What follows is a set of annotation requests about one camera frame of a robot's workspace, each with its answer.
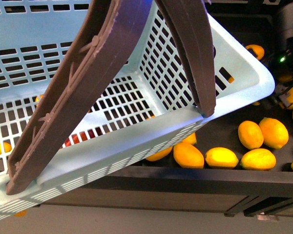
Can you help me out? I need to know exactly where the yellow lemon bottom middle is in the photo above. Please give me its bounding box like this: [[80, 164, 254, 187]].
[[238, 120, 264, 150]]

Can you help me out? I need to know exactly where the yellow lemon bottom right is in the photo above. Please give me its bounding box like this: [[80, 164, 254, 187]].
[[240, 148, 276, 171]]

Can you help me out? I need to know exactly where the light blue plastic basket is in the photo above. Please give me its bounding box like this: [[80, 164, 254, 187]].
[[0, 0, 274, 220]]

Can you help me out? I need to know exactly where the brown basket handle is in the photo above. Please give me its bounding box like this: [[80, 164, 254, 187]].
[[5, 0, 216, 195]]

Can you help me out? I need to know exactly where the large yellow lemon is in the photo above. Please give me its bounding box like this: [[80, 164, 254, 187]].
[[173, 142, 205, 169], [259, 117, 289, 149]]

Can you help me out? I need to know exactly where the black lemon tray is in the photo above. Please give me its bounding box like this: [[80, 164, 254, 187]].
[[37, 6, 293, 214]]

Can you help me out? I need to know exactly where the yellow lemon bottom left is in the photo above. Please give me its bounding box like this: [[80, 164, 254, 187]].
[[205, 147, 239, 169]]

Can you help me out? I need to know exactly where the large yellow lemon bottom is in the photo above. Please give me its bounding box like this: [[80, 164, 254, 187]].
[[259, 117, 289, 149]]

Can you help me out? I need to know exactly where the large yellow lemon left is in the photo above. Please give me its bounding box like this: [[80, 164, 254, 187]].
[[173, 142, 205, 169]]

